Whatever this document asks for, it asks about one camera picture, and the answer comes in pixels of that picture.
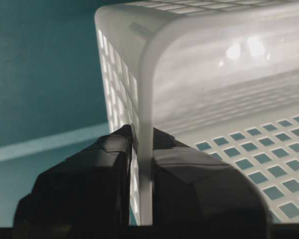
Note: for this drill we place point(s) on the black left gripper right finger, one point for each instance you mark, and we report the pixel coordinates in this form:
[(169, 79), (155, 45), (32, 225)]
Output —
[(191, 186)]

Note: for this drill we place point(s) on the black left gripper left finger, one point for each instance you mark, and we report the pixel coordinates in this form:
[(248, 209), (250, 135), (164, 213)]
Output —
[(92, 186)]

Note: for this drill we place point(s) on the white perforated plastic basket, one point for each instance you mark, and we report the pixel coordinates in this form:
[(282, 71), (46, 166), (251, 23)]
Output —
[(221, 76)]

